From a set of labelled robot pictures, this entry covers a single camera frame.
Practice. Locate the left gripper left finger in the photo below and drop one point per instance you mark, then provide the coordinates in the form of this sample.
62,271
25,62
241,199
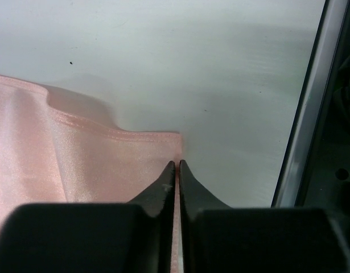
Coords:
85,237

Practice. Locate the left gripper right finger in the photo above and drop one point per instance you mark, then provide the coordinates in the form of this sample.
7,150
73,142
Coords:
219,238

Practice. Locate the aluminium mounting rail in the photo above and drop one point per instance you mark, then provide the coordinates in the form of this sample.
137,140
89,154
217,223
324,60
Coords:
315,95

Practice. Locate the pink cloth napkin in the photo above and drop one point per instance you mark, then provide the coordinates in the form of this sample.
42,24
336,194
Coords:
50,156

